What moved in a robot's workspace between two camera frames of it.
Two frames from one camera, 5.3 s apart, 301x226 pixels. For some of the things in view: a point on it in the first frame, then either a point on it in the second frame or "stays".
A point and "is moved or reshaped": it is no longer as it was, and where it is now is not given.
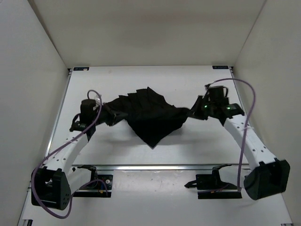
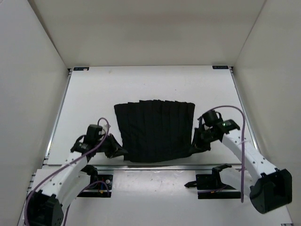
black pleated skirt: (147, 113) is moved or reshaped
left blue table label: (81, 68) stays
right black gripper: (194, 112) -> (197, 146)
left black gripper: (114, 116) -> (115, 149)
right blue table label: (220, 67) stays
